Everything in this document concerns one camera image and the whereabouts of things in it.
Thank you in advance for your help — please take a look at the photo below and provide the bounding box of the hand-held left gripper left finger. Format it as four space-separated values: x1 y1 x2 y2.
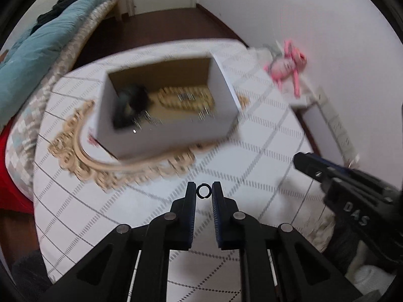
41 181 197 302

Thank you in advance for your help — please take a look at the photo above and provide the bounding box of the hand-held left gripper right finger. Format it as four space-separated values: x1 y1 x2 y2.
212 181 362 302

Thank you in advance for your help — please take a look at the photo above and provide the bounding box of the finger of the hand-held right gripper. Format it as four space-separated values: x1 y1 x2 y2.
315 156 401 202
293 152 335 183

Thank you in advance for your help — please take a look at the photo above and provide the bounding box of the white cardboard box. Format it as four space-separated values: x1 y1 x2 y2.
96 53 244 160

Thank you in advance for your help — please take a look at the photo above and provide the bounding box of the thin silver necklace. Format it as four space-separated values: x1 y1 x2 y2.
197 107 218 121

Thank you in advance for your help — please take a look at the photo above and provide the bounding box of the silver chain bracelet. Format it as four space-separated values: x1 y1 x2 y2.
132 111 162 128

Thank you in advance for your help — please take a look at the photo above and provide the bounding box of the wooden beaded bracelet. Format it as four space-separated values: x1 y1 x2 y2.
157 86 216 112

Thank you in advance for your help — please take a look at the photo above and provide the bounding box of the black wrist band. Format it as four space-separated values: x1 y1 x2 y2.
113 83 150 129

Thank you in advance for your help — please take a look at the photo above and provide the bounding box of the white cloth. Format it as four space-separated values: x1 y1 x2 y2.
345 256 398 291

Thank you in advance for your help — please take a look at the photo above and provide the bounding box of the table with patterned tablecloth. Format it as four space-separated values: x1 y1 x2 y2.
33 38 334 302

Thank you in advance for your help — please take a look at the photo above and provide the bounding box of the pink plush toy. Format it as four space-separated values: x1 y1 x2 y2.
264 39 307 98

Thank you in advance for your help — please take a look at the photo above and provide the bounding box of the red bed sheet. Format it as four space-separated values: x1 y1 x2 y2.
0 126 35 214

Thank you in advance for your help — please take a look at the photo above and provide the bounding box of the blue quilt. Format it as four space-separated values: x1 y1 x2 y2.
0 0 126 126

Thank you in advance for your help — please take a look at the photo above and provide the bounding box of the black clothing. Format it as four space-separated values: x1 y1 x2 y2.
31 0 79 35

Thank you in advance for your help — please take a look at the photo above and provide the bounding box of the white wall outlet strip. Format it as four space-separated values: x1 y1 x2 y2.
316 86 359 167

